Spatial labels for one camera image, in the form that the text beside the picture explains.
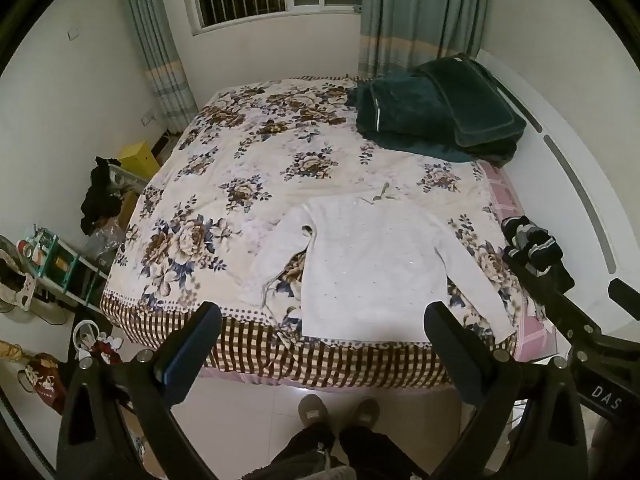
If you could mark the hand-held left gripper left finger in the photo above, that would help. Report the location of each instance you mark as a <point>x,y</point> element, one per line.
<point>175,365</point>

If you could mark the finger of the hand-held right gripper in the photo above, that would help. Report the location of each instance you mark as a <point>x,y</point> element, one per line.
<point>626,299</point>
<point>567,312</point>

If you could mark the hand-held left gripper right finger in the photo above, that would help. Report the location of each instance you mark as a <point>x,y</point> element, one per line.
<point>462,365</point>

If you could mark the white knit sweater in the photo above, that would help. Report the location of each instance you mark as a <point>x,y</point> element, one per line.
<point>372,265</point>

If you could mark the person's right forearm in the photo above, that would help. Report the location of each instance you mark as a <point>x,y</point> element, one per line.
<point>612,452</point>

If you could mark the dark striped garment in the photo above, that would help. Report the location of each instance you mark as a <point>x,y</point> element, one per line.
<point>532,247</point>

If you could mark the white round appliance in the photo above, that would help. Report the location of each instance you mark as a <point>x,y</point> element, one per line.
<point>85,335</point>

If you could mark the grey slipper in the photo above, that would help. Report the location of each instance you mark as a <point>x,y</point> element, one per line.
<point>365,414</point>
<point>312,410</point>

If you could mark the person's right leg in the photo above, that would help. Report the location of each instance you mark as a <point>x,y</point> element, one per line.
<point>375,452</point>

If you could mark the red printed bag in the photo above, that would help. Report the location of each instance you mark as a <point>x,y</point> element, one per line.
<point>45,382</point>

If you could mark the pink mattress cover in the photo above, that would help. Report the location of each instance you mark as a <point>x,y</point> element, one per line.
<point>505,195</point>

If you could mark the clear plastic bag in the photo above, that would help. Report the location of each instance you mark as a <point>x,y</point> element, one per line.
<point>102,245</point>

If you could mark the green shelf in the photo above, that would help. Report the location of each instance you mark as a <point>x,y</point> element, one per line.
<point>55,265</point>

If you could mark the cardboard box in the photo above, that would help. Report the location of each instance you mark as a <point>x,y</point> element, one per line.
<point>129,207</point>

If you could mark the white headboard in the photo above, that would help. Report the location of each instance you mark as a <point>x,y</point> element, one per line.
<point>565,125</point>

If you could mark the black cloth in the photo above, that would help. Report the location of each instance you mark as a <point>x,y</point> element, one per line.
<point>97,195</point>

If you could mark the white rack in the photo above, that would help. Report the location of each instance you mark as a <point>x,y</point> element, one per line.
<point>125,177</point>

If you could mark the floral bed sheet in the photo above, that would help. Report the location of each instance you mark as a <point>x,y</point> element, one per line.
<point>235,170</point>

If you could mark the yellow box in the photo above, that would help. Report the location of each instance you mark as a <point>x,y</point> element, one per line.
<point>139,160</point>

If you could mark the dark green pillow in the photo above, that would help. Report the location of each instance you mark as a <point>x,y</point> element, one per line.
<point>472,95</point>

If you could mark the dark green blanket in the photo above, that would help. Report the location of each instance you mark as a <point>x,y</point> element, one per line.
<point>400,110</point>

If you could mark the blue-grey curtain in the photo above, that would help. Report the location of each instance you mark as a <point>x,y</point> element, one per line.
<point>420,15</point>
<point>155,45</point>

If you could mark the wall outlet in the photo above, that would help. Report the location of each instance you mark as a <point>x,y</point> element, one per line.
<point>148,119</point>

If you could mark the wall switch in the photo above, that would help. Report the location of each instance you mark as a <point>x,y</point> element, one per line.
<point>73,34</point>

